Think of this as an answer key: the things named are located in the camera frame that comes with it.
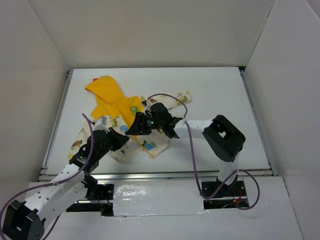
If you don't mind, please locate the yellow hooded dinosaur print jacket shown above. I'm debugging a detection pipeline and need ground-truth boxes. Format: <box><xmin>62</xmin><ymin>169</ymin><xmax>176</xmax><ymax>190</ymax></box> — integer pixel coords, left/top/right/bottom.
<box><xmin>66</xmin><ymin>75</ymin><xmax>194</xmax><ymax>165</ymax></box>

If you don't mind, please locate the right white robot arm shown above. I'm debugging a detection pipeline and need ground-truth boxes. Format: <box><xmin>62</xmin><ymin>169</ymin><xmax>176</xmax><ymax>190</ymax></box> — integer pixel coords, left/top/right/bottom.
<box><xmin>127</xmin><ymin>102</ymin><xmax>246</xmax><ymax>196</ymax></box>

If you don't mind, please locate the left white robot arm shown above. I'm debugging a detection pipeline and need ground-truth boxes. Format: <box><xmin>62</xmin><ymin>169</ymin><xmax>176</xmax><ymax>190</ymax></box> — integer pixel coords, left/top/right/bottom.
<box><xmin>0</xmin><ymin>128</ymin><xmax>129</xmax><ymax>240</ymax></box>

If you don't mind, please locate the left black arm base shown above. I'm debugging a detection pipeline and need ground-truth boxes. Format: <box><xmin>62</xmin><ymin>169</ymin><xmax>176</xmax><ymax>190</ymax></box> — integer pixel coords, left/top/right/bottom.
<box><xmin>83</xmin><ymin>175</ymin><xmax>115</xmax><ymax>217</ymax></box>

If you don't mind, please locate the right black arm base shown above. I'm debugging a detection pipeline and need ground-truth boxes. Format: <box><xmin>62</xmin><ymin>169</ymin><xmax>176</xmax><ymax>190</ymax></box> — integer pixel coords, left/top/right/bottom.
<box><xmin>201</xmin><ymin>180</ymin><xmax>247</xmax><ymax>199</ymax></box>

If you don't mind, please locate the white taped cover plate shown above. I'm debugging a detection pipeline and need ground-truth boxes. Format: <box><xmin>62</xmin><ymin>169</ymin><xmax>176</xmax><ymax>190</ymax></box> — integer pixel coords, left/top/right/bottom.
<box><xmin>113</xmin><ymin>180</ymin><xmax>206</xmax><ymax>217</ymax></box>

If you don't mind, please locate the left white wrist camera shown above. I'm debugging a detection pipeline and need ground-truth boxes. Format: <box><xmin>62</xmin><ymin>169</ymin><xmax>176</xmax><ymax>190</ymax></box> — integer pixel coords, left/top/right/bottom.
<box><xmin>93</xmin><ymin>116</ymin><xmax>108</xmax><ymax>131</ymax></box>

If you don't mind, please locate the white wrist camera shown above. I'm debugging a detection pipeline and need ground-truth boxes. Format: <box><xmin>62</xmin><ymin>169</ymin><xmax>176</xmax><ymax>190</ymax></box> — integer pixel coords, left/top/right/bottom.
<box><xmin>93</xmin><ymin>116</ymin><xmax>108</xmax><ymax>131</ymax></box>
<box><xmin>141</xmin><ymin>98</ymin><xmax>157</xmax><ymax>111</ymax></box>

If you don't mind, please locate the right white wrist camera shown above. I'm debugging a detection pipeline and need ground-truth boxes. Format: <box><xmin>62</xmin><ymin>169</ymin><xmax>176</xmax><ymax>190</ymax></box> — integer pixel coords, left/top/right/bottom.
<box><xmin>141</xmin><ymin>98</ymin><xmax>157</xmax><ymax>111</ymax></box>

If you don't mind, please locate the aluminium front rail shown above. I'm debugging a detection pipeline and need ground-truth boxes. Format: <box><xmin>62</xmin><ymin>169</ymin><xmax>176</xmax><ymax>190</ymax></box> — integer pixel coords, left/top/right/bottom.
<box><xmin>37</xmin><ymin>167</ymin><xmax>273</xmax><ymax>182</ymax></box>

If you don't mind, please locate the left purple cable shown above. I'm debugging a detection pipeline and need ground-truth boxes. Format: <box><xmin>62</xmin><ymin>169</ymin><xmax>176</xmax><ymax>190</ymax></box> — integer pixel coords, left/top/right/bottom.
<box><xmin>0</xmin><ymin>113</ymin><xmax>97</xmax><ymax>240</ymax></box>

